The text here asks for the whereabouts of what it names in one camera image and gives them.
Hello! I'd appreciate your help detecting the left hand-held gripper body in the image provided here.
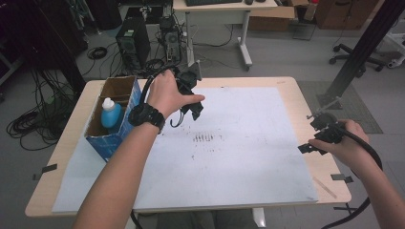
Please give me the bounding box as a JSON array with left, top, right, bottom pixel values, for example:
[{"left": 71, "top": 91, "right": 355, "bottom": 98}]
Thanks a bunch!
[{"left": 176, "top": 60, "right": 203, "bottom": 96}]

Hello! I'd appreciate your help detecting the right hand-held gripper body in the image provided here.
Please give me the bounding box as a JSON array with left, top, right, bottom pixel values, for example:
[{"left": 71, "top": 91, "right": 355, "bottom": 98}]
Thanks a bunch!
[{"left": 307, "top": 97, "right": 347, "bottom": 144}]

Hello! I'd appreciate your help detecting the blue bottle with white cap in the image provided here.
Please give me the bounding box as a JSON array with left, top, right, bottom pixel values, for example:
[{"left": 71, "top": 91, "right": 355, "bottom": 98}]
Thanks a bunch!
[{"left": 100, "top": 96, "right": 124, "bottom": 130}]

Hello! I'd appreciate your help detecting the cardboard box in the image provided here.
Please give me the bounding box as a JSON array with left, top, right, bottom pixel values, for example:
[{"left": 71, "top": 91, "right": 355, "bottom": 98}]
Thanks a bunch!
[
  {"left": 247, "top": 5, "right": 296, "bottom": 32},
  {"left": 84, "top": 74, "right": 143, "bottom": 163}
]

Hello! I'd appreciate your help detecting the person's left hand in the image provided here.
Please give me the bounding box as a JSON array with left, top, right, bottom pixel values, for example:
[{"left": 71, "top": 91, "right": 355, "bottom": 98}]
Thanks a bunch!
[{"left": 146, "top": 69, "right": 206, "bottom": 120}]

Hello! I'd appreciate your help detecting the person's right hand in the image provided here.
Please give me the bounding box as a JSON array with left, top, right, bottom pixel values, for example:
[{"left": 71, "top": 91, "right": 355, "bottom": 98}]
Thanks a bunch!
[{"left": 308, "top": 118, "right": 371, "bottom": 172}]

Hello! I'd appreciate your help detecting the grey floor mat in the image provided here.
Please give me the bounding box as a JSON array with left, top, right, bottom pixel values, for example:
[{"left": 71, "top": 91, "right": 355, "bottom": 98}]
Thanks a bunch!
[{"left": 297, "top": 80, "right": 384, "bottom": 135}]

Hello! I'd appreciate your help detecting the open computer case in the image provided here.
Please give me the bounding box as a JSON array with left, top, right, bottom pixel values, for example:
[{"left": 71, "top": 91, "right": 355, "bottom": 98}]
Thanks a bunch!
[{"left": 158, "top": 14, "right": 183, "bottom": 62}]

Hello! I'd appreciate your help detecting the black tape strip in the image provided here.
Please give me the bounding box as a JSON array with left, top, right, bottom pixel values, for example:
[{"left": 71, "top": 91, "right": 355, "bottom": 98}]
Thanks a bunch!
[
  {"left": 41, "top": 163, "right": 58, "bottom": 175},
  {"left": 330, "top": 173, "right": 354, "bottom": 184}
]

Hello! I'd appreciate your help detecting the black wristwatch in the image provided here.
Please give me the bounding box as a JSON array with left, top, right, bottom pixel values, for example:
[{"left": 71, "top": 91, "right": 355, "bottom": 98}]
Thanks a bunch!
[{"left": 127, "top": 102, "right": 167, "bottom": 135}]

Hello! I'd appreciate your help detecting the black computer tower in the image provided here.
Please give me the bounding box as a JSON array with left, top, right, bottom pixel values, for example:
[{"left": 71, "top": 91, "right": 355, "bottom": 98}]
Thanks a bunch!
[{"left": 115, "top": 16, "right": 152, "bottom": 73}]

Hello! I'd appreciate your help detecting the black tape cross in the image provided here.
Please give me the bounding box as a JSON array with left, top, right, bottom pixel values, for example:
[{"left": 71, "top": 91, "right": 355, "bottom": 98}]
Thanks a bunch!
[{"left": 332, "top": 202, "right": 358, "bottom": 218}]

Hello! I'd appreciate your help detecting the white desk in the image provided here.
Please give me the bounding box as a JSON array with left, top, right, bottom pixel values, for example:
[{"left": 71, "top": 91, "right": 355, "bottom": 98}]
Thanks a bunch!
[{"left": 172, "top": 0, "right": 279, "bottom": 72}]

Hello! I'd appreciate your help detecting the black office chair base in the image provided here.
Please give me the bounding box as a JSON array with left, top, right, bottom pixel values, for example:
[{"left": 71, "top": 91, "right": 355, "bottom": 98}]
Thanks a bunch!
[{"left": 329, "top": 43, "right": 387, "bottom": 79}]

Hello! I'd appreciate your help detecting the black keyboard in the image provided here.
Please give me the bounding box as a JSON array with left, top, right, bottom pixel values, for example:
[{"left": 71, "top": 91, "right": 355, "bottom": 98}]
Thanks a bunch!
[{"left": 185, "top": 0, "right": 244, "bottom": 8}]

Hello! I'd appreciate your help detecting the white table leg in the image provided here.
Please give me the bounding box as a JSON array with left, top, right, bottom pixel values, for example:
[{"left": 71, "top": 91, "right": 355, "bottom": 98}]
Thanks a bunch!
[{"left": 252, "top": 207, "right": 267, "bottom": 229}]

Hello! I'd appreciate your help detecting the flat cardboard box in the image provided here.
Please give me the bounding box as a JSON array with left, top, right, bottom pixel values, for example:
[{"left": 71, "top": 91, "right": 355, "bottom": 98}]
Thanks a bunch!
[{"left": 247, "top": 5, "right": 296, "bottom": 32}]

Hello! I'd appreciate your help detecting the brown cabinet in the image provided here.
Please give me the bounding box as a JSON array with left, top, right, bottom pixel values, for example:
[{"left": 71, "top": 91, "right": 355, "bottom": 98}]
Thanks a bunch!
[{"left": 314, "top": 0, "right": 380, "bottom": 31}]

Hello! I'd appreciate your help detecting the dark curtain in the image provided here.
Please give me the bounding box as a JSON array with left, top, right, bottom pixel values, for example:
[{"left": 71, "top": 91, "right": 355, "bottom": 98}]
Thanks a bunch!
[{"left": 0, "top": 0, "right": 88, "bottom": 96}]

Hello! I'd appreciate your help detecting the thin black cable loop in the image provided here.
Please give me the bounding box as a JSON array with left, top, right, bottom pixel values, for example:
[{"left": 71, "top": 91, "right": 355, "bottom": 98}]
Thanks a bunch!
[{"left": 169, "top": 106, "right": 187, "bottom": 129}]

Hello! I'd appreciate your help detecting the thick black right gripper cable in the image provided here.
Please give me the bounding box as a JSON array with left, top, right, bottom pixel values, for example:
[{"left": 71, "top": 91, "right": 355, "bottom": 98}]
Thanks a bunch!
[{"left": 320, "top": 126, "right": 384, "bottom": 229}]

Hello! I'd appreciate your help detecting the black metal post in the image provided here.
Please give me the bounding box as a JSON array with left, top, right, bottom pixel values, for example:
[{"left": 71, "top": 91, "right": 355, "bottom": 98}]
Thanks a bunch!
[{"left": 316, "top": 0, "right": 405, "bottom": 110}]

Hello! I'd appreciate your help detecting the coiled black cable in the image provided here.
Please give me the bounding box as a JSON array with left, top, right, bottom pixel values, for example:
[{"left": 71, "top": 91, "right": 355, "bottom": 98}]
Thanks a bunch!
[{"left": 86, "top": 46, "right": 109, "bottom": 61}]

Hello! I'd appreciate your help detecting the black wire rack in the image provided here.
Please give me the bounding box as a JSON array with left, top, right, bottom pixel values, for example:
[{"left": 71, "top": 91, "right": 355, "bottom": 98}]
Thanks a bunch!
[{"left": 292, "top": 15, "right": 318, "bottom": 42}]

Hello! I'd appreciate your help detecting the bundle of black floor cables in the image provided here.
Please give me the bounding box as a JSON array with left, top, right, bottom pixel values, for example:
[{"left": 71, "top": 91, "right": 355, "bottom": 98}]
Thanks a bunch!
[{"left": 6, "top": 68, "right": 78, "bottom": 153}]

